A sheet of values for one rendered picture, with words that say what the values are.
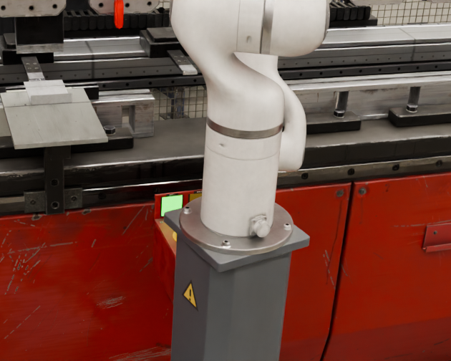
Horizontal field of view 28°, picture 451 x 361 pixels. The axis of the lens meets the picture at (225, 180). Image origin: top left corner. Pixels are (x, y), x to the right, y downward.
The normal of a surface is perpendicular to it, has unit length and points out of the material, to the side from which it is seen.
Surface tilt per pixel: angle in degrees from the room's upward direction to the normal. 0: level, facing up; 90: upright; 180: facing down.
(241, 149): 90
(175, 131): 0
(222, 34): 105
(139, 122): 90
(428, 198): 90
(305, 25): 82
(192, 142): 0
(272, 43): 118
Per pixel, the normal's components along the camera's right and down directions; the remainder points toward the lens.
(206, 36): 0.04, 0.52
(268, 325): 0.54, 0.42
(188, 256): -0.84, 0.20
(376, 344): 0.29, 0.65
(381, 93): 0.32, 0.46
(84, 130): 0.07, -0.89
